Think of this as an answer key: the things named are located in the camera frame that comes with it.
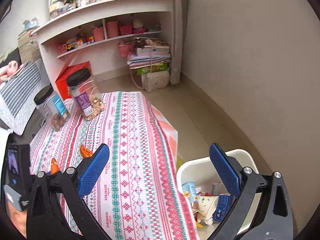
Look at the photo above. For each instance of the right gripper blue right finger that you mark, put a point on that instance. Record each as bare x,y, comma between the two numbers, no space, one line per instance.
228,169

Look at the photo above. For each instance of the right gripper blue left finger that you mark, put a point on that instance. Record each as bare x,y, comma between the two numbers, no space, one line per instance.
90,169

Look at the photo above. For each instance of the dark blue cardboard box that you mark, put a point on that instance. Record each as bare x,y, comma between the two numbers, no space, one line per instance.
223,206

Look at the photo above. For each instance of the white paper cup green print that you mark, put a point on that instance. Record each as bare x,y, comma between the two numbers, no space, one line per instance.
207,207

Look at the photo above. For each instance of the light blue milk carton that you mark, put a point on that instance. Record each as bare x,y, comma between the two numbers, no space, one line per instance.
189,191

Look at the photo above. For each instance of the white trash bin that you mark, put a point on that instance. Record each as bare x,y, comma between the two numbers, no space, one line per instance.
203,174

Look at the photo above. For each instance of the person's left hand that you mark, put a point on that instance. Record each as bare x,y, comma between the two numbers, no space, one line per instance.
18,218

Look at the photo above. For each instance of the patterned striped tablecloth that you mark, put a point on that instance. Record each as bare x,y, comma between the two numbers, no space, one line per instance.
136,195

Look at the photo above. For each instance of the clear jar blue label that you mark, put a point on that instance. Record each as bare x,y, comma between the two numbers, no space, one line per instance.
52,108

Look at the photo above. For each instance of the clear jar purple label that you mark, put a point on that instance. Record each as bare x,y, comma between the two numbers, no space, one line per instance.
87,97

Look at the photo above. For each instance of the striped grey sofa cover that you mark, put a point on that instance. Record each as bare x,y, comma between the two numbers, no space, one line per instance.
17,95

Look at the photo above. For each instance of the red gift box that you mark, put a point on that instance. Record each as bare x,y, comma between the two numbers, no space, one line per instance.
70,75

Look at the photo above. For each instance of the pink plush toy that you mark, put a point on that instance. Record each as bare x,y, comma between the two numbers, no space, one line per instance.
9,70

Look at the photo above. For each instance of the stack of books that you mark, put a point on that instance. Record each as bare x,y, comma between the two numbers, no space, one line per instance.
28,46

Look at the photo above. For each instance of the pink plastic basket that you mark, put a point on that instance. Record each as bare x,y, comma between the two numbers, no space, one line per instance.
125,48

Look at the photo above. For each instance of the pile of papers on floor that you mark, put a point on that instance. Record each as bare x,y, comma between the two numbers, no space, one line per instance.
147,51

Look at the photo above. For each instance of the white bookshelf unit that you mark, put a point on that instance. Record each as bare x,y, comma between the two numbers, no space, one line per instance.
104,57

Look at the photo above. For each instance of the beige curtain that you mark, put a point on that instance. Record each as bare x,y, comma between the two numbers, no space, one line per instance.
180,22

